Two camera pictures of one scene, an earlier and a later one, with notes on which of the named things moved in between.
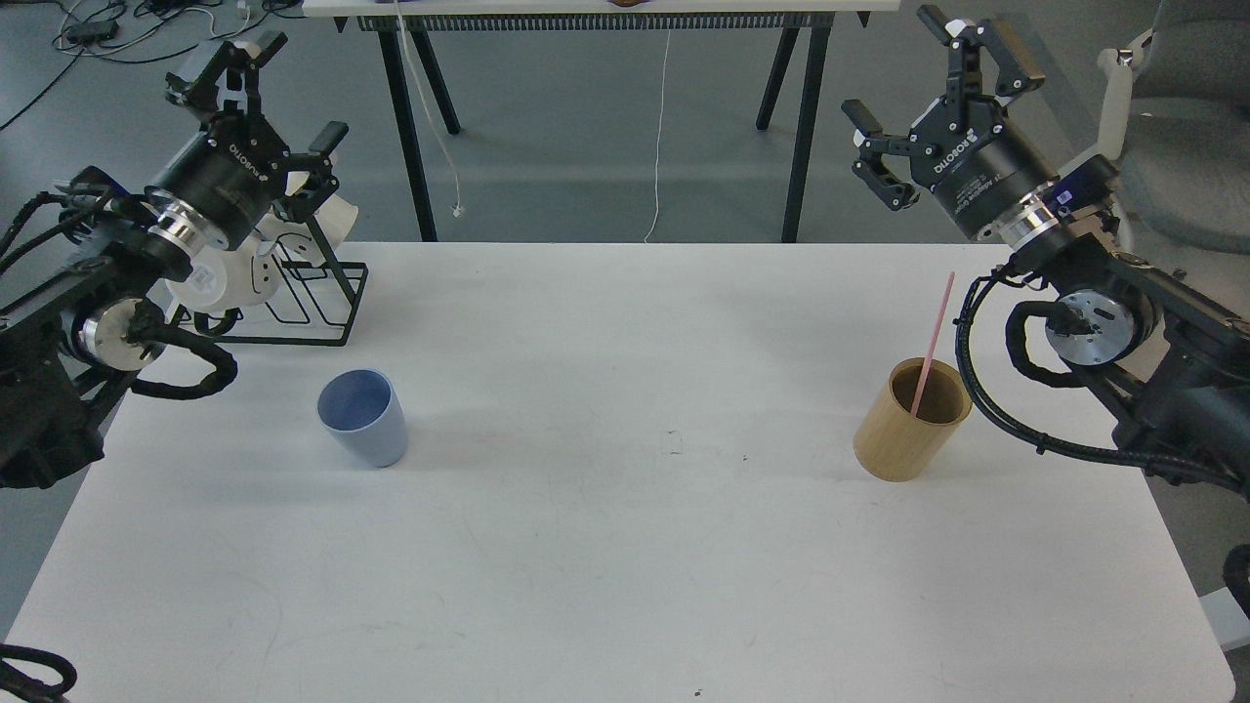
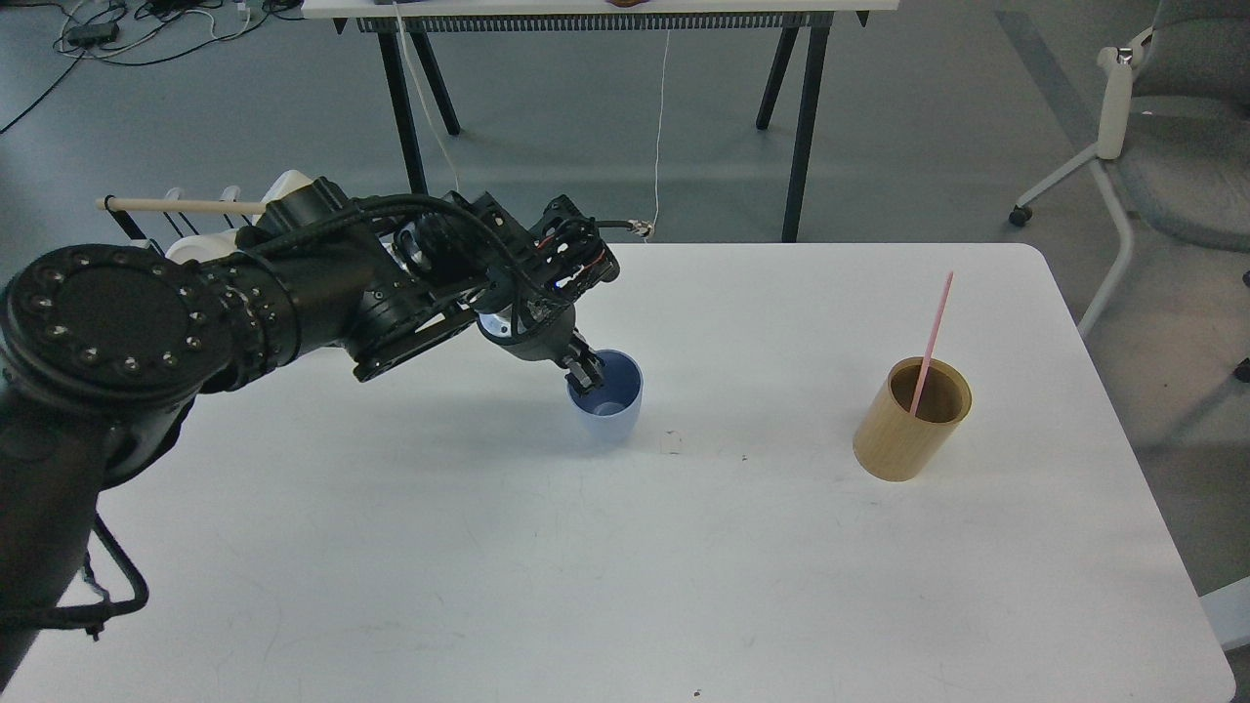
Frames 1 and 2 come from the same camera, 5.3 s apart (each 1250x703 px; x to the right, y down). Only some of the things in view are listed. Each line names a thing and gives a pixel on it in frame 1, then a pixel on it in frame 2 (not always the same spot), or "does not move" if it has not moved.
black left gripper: (231, 174) to (546, 332)
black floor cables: (116, 30) does not move
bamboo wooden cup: (891, 444) does not move
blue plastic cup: (363, 414) to (608, 415)
